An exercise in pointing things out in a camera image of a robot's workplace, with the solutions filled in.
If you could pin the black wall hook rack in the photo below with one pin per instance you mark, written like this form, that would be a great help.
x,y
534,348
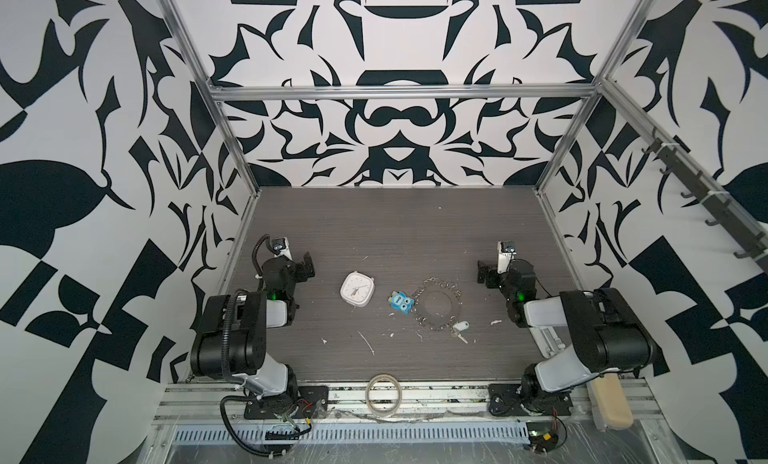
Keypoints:
x,y
701,188

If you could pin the white door latch plate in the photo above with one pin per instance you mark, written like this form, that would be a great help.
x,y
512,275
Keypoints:
x,y
548,341

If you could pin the white cable duct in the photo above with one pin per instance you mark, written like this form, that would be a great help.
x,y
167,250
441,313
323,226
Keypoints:
x,y
510,432

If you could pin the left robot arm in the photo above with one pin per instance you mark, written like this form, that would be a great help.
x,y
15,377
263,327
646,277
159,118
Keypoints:
x,y
231,339

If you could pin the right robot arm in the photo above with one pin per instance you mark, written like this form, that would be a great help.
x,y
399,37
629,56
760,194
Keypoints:
x,y
606,337

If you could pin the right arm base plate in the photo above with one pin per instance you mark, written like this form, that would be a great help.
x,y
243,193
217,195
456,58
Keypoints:
x,y
507,400

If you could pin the white square clock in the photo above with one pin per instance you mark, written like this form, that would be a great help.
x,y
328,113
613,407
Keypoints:
x,y
357,289

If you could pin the blue owl eraser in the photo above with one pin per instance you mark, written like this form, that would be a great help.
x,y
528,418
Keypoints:
x,y
401,302

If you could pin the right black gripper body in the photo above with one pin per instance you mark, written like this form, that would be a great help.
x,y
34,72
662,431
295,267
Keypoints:
x,y
489,274

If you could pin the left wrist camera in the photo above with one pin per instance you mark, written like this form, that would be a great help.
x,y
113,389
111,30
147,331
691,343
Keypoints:
x,y
280,247

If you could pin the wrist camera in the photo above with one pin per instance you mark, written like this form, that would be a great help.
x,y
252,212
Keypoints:
x,y
280,247
506,252

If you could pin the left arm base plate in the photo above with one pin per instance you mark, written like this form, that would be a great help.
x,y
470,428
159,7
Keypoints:
x,y
302,401

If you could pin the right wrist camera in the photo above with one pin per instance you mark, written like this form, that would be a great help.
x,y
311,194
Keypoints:
x,y
506,252

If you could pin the clear tape roll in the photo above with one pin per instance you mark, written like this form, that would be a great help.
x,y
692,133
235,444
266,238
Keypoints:
x,y
383,395

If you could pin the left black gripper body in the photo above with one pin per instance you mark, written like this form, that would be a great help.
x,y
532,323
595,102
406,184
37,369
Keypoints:
x,y
302,267

